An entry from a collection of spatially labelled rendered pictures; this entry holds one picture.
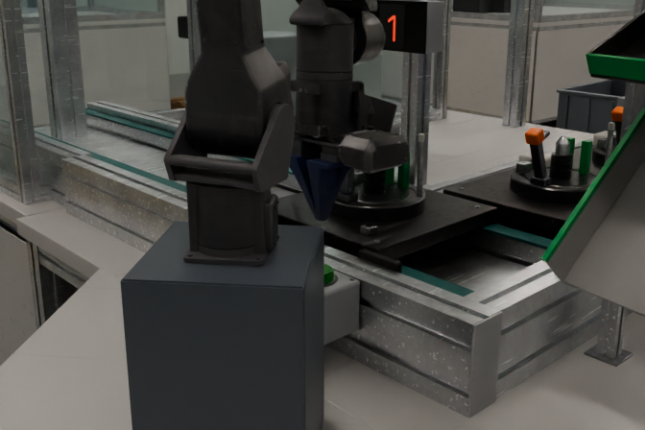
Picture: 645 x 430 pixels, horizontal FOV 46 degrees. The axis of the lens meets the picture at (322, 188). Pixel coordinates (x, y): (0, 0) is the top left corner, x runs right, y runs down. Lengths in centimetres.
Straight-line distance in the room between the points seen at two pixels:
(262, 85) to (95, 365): 44
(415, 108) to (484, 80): 506
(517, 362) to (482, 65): 542
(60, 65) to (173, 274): 121
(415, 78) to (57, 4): 89
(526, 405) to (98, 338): 50
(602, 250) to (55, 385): 58
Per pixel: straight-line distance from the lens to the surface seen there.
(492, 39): 613
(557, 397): 84
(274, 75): 60
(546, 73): 604
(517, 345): 83
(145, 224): 119
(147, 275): 59
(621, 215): 80
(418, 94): 114
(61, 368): 91
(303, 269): 59
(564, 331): 91
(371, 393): 82
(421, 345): 79
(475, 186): 116
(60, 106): 177
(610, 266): 77
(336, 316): 82
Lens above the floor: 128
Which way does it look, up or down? 16 degrees down
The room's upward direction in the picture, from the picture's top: straight up
